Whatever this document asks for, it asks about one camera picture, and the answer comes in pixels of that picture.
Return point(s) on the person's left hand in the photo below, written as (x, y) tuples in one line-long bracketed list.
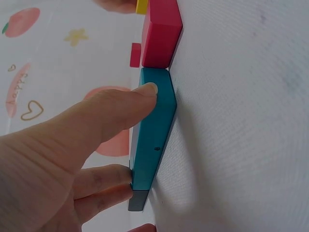
[(41, 169)]

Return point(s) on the person's right hand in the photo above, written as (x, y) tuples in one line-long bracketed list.
[(116, 4)]

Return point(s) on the person's right fingers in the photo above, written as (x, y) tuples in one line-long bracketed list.
[(118, 5)]

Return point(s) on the yellow wooden block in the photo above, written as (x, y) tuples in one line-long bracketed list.
[(142, 6)]

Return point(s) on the teal wooden block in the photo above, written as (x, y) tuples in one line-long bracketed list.
[(152, 135)]

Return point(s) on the small red wooden block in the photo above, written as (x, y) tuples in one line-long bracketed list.
[(135, 55)]

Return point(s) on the large red wooden block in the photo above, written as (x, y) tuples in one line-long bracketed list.
[(160, 41)]

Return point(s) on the grey wooden block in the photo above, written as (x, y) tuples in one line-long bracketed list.
[(137, 200)]

